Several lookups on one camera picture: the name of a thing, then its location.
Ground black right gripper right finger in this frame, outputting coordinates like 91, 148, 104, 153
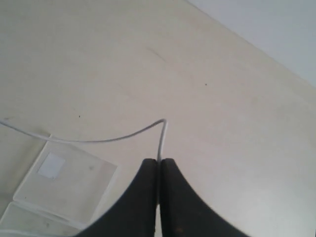
159, 158, 247, 237

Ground clear plastic open case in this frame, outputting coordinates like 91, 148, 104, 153
0, 135, 118, 237

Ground white wired earphones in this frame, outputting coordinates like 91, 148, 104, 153
0, 118, 168, 162

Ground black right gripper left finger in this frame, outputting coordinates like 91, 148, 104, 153
77, 158, 158, 237

